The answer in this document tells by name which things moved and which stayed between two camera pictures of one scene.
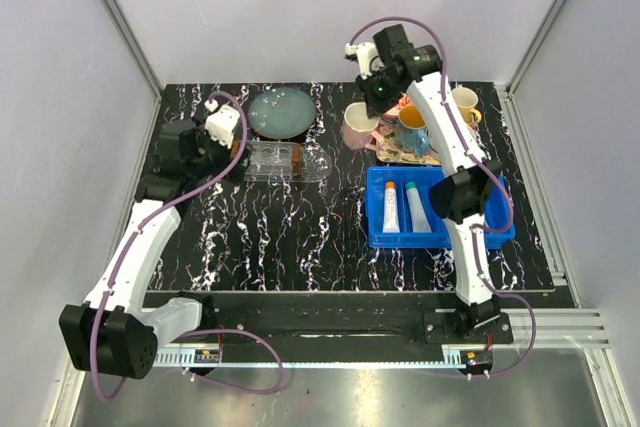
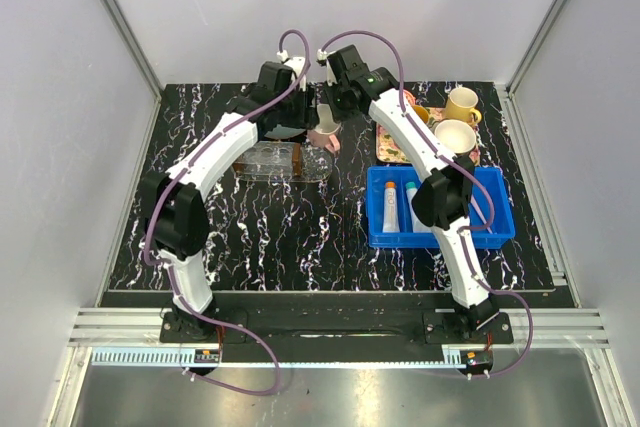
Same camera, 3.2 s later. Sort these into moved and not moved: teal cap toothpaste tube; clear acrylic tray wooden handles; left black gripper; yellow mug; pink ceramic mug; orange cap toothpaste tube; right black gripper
Moved: pink ceramic mug; left black gripper; right black gripper
Not moved: orange cap toothpaste tube; clear acrylic tray wooden handles; teal cap toothpaste tube; yellow mug
